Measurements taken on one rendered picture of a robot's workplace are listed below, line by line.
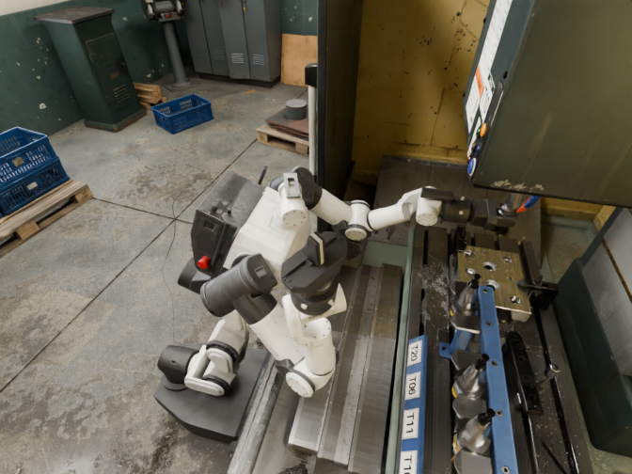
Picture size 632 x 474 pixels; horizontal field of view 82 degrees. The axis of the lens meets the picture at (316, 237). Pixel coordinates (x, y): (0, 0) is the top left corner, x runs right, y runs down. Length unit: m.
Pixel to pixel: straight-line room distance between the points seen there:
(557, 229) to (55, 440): 2.95
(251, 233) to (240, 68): 5.01
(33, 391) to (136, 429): 0.67
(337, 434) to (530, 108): 1.07
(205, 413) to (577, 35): 1.92
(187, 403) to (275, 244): 1.28
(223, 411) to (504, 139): 1.71
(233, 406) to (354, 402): 0.81
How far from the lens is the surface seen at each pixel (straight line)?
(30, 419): 2.60
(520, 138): 0.77
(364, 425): 1.34
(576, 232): 2.60
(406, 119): 2.18
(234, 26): 5.73
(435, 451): 1.18
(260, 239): 0.95
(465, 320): 1.01
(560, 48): 0.72
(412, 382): 1.20
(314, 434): 1.36
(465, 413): 0.88
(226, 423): 1.99
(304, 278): 0.55
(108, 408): 2.42
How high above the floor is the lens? 1.99
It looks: 42 degrees down
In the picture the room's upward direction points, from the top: straight up
